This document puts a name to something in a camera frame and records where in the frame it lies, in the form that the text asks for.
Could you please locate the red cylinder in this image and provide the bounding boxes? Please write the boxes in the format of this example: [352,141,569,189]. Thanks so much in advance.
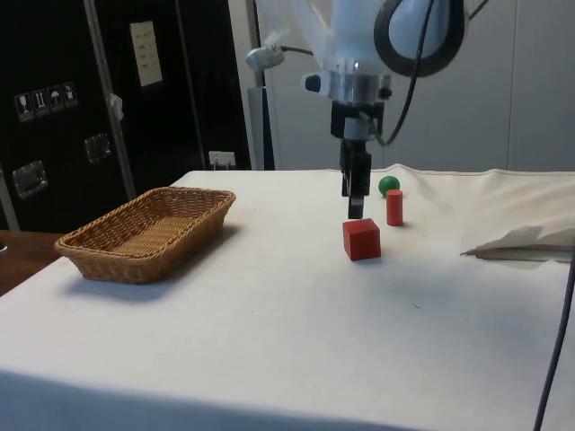
[385,189,404,227]

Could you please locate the wicker basket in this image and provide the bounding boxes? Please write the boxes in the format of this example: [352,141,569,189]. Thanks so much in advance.
[54,187,238,286]

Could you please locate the black cabinet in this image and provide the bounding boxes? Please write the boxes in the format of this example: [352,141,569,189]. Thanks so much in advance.
[0,0,253,233]

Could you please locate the silver lamp head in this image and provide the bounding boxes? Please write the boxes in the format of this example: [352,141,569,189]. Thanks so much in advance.
[245,42,288,72]

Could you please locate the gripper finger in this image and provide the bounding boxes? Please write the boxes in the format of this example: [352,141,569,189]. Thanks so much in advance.
[348,141,373,220]
[339,142,352,198]

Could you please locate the pale lockers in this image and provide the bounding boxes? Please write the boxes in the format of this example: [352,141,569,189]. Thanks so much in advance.
[227,0,575,172]

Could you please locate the red cube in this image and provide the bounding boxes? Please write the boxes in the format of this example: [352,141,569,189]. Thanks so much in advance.
[341,217,383,262]

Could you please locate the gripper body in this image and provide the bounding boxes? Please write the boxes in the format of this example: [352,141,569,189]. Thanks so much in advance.
[330,101,385,143]

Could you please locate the green ball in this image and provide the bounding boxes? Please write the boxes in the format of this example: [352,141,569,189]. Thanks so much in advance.
[377,175,402,199]

